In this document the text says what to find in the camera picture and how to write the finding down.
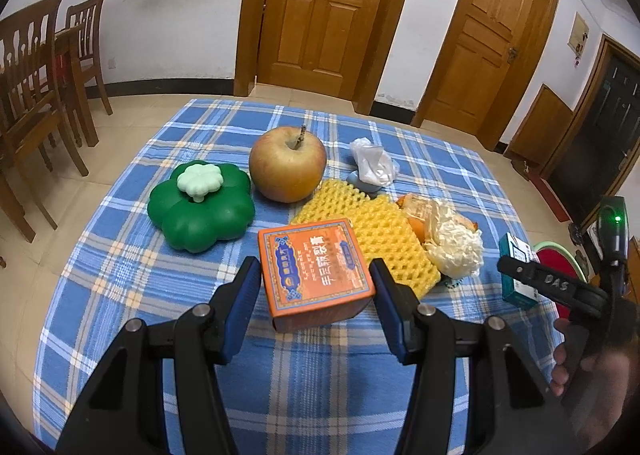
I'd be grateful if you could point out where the wall fuse box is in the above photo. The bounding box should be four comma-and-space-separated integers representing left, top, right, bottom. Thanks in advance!
566, 12, 591, 56

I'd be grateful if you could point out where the blue plaid tablecloth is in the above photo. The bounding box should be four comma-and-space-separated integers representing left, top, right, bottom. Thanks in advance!
34, 99, 558, 455

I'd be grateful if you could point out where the wooden panel door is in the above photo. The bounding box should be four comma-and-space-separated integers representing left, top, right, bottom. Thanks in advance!
234, 0, 423, 116
410, 0, 565, 152

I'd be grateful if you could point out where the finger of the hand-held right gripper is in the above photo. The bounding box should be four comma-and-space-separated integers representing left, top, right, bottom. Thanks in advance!
496, 255, 609, 319

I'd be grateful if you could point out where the small wooden chair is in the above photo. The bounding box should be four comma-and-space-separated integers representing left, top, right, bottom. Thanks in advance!
65, 0, 114, 116

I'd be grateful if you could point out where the crumpled white plastic wrapper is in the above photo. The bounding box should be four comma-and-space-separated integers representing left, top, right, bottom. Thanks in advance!
348, 137, 396, 186

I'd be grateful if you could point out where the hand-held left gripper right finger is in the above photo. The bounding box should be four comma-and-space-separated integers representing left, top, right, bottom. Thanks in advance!
369, 257, 583, 455

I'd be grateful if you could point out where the low wooden hatch door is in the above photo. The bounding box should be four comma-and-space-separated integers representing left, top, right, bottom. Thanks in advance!
504, 84, 575, 166

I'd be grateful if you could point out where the yellow-red apple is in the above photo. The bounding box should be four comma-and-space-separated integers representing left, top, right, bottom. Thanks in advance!
249, 125, 327, 204

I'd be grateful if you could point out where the yellow foam fruit net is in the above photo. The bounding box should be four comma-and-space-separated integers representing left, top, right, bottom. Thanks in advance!
290, 179, 442, 300

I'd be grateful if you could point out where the red bin with green rim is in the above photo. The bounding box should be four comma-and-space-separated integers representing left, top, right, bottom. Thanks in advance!
531, 241, 590, 310

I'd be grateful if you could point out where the orange cardboard box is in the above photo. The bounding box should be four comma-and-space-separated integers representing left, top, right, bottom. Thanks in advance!
257, 218, 377, 334

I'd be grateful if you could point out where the crumpled white paper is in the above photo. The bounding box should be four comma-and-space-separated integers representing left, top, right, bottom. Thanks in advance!
422, 199, 485, 280

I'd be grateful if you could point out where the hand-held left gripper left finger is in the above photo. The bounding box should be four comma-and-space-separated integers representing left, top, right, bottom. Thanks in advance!
55, 256, 262, 455

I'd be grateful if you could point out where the large wooden chair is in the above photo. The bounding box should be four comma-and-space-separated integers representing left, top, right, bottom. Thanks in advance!
0, 0, 90, 243

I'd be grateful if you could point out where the wooden dining table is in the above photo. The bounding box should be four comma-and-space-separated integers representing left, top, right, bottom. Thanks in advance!
30, 25, 101, 148

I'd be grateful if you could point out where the black metal door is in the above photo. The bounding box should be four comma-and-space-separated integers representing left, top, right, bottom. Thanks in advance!
537, 34, 640, 231

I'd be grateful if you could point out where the green clover-shaped container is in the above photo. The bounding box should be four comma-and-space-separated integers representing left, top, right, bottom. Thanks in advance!
146, 160, 256, 253

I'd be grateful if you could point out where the teal and white box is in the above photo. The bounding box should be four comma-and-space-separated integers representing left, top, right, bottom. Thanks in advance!
498, 232, 541, 310

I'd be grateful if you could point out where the person's right hand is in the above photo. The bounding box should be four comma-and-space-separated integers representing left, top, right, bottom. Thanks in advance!
550, 317, 640, 455

